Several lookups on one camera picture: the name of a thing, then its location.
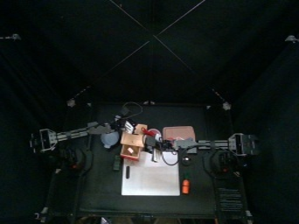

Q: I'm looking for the thin diagonal brace wire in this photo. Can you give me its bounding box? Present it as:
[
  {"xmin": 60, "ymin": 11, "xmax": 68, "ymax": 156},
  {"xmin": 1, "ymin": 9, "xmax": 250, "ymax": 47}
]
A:
[
  {"xmin": 107, "ymin": 0, "xmax": 231, "ymax": 104},
  {"xmin": 71, "ymin": 0, "xmax": 207, "ymax": 100}
]

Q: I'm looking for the orange toy carrot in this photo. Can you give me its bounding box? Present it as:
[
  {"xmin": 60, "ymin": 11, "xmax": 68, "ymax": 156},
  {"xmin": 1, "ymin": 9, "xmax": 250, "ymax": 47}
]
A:
[{"xmin": 182, "ymin": 171, "xmax": 192, "ymax": 195}]

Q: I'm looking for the pink wooden tray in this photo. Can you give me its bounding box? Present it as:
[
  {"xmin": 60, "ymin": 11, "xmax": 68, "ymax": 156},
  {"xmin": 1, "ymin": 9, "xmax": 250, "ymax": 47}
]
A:
[{"xmin": 162, "ymin": 125, "xmax": 198, "ymax": 144}]

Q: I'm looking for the white cutting board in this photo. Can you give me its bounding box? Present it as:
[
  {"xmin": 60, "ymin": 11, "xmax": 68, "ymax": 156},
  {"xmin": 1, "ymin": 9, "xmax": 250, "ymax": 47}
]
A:
[{"xmin": 120, "ymin": 150, "xmax": 182, "ymax": 197}]

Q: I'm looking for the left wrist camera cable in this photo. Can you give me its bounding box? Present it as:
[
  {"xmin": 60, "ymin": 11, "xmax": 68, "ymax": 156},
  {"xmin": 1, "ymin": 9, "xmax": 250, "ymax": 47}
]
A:
[{"xmin": 120, "ymin": 101, "xmax": 144, "ymax": 118}]

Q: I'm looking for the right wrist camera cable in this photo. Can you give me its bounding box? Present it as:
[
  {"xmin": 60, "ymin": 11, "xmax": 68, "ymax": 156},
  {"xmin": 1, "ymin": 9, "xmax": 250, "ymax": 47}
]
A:
[{"xmin": 160, "ymin": 148, "xmax": 182, "ymax": 166}]

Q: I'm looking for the wooden box with red drawer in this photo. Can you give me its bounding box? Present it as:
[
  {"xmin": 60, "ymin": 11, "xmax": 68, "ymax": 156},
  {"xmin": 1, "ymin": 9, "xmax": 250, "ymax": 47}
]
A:
[{"xmin": 119, "ymin": 123, "xmax": 148, "ymax": 162}]

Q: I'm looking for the black printed label sheet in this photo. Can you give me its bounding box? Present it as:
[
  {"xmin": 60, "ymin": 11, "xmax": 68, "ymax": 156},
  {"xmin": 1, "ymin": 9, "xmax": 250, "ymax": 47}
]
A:
[{"xmin": 216, "ymin": 186, "xmax": 246, "ymax": 218}]

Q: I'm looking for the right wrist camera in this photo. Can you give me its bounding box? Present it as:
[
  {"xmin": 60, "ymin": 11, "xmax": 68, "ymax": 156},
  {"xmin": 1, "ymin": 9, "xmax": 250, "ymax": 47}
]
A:
[{"xmin": 144, "ymin": 135, "xmax": 158, "ymax": 148}]

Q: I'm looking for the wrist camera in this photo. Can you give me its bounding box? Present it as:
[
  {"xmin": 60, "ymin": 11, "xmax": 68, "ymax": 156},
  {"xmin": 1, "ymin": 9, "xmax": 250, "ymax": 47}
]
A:
[
  {"xmin": 116, "ymin": 107, "xmax": 132, "ymax": 118},
  {"xmin": 144, "ymin": 135, "xmax": 158, "ymax": 148}
]

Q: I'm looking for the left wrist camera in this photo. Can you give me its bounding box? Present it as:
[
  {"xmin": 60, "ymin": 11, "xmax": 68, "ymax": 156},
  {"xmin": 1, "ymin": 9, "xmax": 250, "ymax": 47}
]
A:
[{"xmin": 116, "ymin": 107, "xmax": 132, "ymax": 118}]

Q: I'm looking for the blue-grey bowl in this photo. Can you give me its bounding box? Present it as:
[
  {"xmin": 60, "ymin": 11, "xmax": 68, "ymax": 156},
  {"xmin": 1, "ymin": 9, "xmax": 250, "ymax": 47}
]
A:
[{"xmin": 100, "ymin": 129, "xmax": 122, "ymax": 149}]

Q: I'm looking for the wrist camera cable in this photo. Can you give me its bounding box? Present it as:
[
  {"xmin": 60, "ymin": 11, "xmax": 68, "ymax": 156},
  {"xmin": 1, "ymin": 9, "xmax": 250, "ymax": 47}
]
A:
[
  {"xmin": 120, "ymin": 101, "xmax": 144, "ymax": 118},
  {"xmin": 160, "ymin": 148, "xmax": 182, "ymax": 166}
]

